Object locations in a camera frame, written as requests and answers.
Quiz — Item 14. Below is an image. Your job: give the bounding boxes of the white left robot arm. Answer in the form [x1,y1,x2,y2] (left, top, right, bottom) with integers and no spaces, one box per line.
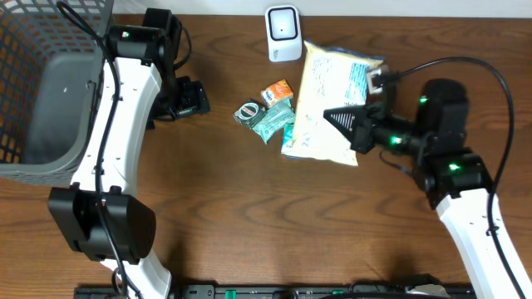
[48,8,209,298]

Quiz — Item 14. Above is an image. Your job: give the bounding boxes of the white barcode scanner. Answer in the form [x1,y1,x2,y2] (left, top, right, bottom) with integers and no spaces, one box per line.
[264,4,303,62]

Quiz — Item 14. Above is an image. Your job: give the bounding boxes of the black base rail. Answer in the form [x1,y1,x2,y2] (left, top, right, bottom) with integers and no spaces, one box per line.
[72,283,476,299]

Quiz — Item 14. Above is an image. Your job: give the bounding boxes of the teal snack packet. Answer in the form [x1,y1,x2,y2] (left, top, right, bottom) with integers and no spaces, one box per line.
[253,99,296,144]

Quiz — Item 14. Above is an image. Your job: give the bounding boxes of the orange white small box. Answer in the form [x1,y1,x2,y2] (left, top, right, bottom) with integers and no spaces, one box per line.
[261,79,293,108]

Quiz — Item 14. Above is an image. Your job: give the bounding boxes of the small teal tissue packet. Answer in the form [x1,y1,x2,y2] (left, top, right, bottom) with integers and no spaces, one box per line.
[281,124,293,155]

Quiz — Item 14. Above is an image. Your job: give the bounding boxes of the black plastic mesh basket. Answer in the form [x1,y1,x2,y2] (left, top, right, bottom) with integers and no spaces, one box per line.
[1,0,103,186]

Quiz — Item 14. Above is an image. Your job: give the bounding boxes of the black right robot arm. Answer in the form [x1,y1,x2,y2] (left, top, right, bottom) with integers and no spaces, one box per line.
[323,79,531,298]

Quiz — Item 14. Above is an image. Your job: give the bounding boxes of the yellow white snack bag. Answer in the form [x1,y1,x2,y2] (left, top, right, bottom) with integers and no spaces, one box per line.
[285,42,384,167]

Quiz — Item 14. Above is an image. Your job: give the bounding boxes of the green Zam-Buk tin box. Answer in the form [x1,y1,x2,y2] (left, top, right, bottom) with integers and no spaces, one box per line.
[233,99,267,129]

